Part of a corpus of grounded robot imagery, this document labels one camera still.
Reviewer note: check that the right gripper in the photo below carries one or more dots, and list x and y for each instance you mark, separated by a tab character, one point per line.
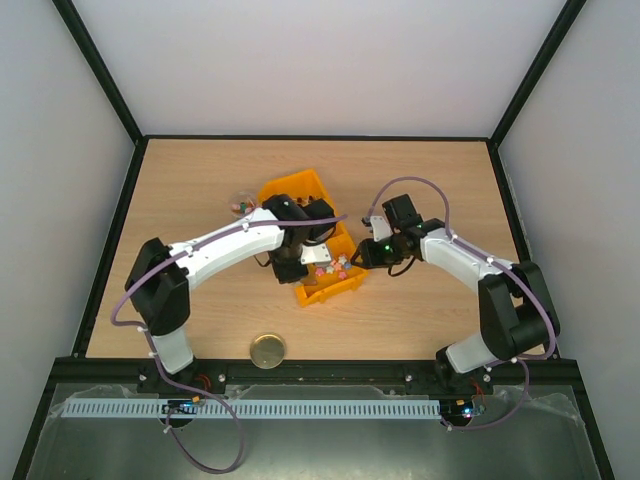
367	255

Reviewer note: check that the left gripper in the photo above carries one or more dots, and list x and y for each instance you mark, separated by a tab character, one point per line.
286	276

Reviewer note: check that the yellow star candy bin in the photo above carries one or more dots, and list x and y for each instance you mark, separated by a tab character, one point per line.
341	277

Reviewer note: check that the metal scoop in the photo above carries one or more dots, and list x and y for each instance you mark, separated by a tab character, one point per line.
313	281

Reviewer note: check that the yellow lollipop bin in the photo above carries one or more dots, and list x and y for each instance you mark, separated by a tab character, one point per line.
303	187

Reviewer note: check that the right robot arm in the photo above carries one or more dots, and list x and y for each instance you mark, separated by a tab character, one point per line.
516	312

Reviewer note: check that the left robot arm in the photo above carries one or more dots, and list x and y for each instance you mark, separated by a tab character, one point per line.
163	277

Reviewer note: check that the clear glass jar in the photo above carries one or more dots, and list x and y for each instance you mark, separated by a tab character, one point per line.
242	203

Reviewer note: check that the gold jar lid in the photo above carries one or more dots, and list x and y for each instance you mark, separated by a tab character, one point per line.
267	351

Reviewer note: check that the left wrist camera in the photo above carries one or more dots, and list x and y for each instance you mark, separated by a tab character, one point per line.
316	254

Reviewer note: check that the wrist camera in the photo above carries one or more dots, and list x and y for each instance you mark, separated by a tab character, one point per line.
378	227
316	254

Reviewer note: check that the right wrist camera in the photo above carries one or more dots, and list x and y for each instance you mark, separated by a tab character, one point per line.
378	227

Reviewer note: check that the grey slotted cable duct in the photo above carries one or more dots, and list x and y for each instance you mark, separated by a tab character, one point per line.
254	409

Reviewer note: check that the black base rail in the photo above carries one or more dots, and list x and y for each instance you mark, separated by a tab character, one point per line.
403	377

